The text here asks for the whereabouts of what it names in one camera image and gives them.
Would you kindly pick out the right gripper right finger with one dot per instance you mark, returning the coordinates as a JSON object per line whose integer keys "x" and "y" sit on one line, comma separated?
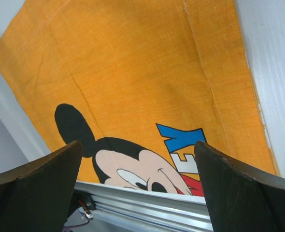
{"x": 239, "y": 197}

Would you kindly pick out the orange Mickey Mouse placemat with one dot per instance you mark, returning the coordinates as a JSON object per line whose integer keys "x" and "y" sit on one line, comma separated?
{"x": 138, "y": 83}

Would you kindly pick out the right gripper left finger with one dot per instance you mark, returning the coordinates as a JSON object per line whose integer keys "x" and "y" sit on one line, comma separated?
{"x": 36, "y": 196}

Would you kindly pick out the aluminium rail base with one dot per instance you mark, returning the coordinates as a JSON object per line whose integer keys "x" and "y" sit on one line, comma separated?
{"x": 144, "y": 211}

